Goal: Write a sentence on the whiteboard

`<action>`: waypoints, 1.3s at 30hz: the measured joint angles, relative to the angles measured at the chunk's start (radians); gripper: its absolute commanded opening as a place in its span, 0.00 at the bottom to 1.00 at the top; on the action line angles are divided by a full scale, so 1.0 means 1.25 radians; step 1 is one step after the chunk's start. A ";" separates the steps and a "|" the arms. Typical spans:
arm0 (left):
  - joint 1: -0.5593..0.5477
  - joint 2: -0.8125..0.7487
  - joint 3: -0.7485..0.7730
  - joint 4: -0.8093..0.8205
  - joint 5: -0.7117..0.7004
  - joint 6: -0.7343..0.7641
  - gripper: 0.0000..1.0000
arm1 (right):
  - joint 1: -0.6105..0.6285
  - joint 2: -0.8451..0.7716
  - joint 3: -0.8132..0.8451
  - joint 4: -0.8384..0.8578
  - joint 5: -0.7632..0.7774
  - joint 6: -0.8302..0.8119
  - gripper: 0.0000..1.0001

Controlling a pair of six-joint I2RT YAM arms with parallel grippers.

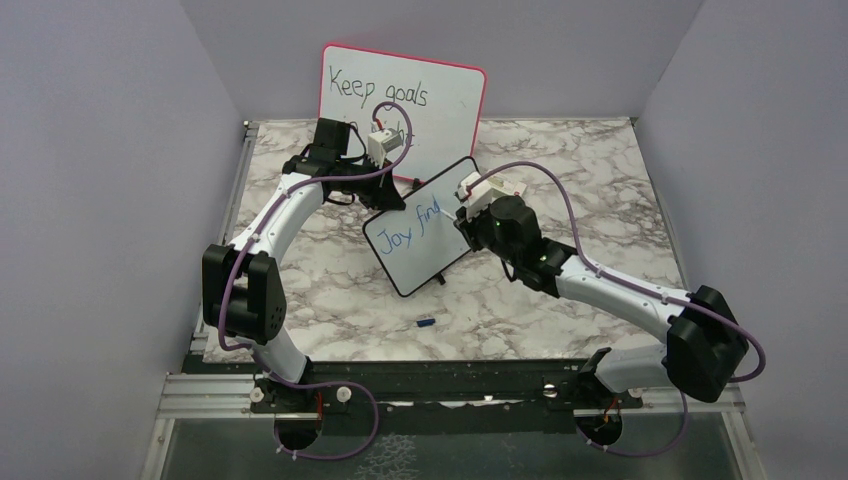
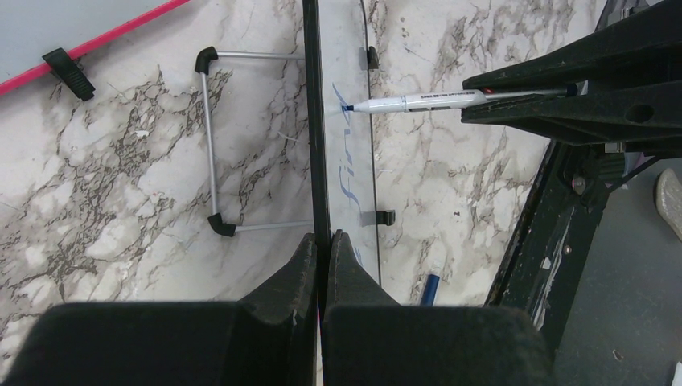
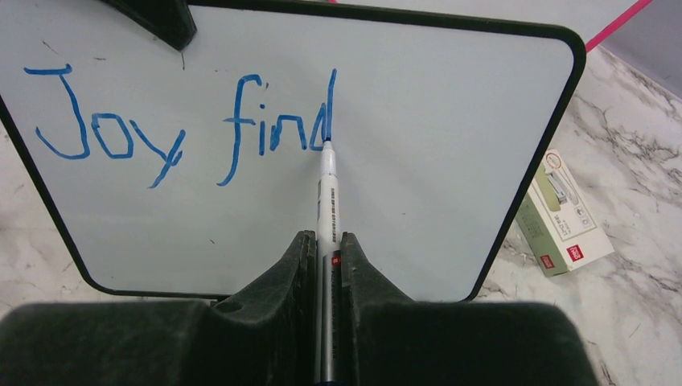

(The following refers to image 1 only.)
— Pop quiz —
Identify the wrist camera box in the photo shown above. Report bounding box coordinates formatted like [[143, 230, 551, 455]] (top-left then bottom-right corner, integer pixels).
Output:
[[455, 171, 494, 220], [366, 129, 403, 169]]

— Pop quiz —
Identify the pink framed whiteboard with writing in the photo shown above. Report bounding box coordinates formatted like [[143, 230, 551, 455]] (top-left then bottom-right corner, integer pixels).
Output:
[[319, 44, 487, 180]]

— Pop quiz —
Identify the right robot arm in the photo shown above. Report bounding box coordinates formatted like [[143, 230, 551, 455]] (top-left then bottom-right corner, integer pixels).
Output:
[[454, 196, 749, 407]]

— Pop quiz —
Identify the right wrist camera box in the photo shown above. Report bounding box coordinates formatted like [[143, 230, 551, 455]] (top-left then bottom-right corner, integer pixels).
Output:
[[455, 171, 494, 220]]

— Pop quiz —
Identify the black framed small whiteboard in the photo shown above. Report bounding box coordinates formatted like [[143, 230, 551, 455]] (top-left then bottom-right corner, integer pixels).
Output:
[[363, 156, 479, 297]]

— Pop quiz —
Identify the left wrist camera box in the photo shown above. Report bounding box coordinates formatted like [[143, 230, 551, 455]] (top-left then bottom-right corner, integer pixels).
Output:
[[366, 129, 403, 169]]

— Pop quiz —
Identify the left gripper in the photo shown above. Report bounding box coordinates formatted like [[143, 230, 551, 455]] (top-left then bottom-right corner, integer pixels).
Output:
[[337, 153, 406, 211]]

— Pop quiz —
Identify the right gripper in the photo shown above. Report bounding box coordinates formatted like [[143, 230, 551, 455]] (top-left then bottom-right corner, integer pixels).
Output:
[[456, 198, 521, 267]]

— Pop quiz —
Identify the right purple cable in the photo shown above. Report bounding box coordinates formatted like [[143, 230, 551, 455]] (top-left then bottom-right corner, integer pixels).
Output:
[[468, 160, 767, 458]]

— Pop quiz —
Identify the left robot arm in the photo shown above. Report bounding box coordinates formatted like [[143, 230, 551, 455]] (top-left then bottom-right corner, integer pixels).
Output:
[[201, 118, 411, 411]]

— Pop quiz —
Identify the white eraser box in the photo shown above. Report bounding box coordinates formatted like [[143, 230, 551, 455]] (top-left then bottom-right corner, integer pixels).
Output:
[[488, 175, 527, 198]]

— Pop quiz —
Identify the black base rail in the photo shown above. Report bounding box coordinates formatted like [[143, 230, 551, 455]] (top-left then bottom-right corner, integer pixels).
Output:
[[182, 355, 643, 438]]

